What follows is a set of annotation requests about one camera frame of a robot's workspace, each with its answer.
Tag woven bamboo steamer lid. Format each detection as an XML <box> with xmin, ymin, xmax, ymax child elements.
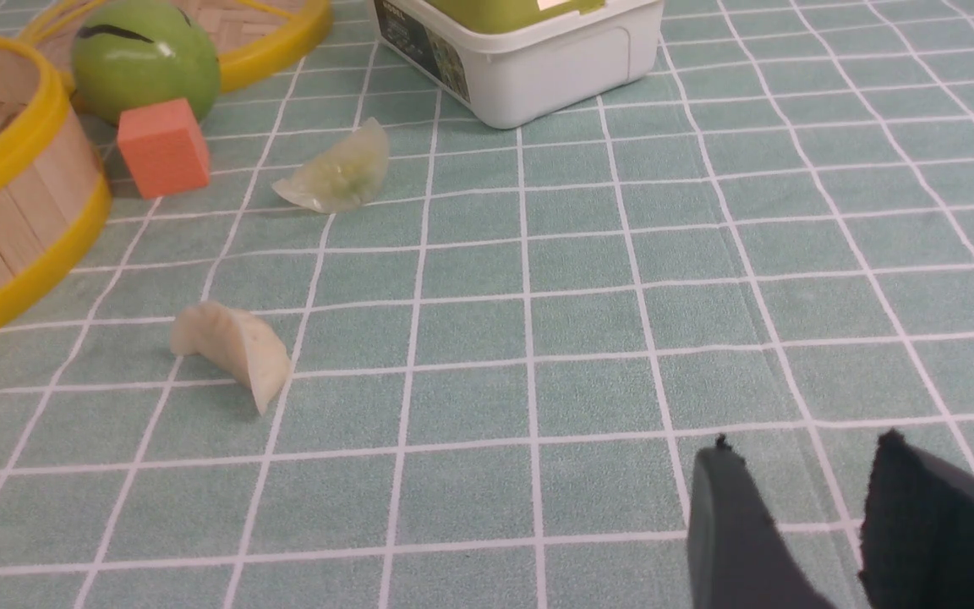
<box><xmin>17</xmin><ymin>1</ymin><xmax>335</xmax><ymax>94</ymax></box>

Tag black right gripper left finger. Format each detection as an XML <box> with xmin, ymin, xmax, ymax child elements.
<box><xmin>687</xmin><ymin>435</ymin><xmax>832</xmax><ymax>608</ymax></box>

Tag bamboo steamer basket yellow rim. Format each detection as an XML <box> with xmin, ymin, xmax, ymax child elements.
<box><xmin>0</xmin><ymin>37</ymin><xmax>112</xmax><ymax>328</ymax></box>

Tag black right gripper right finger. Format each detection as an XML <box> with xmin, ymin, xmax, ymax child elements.
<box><xmin>859</xmin><ymin>431</ymin><xmax>974</xmax><ymax>608</ymax></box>

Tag green round fruit toy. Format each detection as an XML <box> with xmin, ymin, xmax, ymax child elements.
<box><xmin>70</xmin><ymin>1</ymin><xmax>222</xmax><ymax>126</ymax></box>

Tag orange foam cube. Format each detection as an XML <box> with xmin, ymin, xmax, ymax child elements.
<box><xmin>117</xmin><ymin>99</ymin><xmax>211</xmax><ymax>200</ymax></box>

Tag white box green lid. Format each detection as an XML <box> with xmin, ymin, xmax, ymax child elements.
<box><xmin>367</xmin><ymin>1</ymin><xmax>664</xmax><ymax>129</ymax></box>

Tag white dumpling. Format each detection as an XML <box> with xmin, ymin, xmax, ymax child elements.
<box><xmin>170</xmin><ymin>301</ymin><xmax>293</xmax><ymax>415</ymax></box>

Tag translucent green dumpling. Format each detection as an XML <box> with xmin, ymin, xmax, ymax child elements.
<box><xmin>273</xmin><ymin>117</ymin><xmax>390</xmax><ymax>213</ymax></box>

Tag green checked tablecloth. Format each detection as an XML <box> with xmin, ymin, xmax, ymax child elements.
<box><xmin>0</xmin><ymin>1</ymin><xmax>974</xmax><ymax>608</ymax></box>

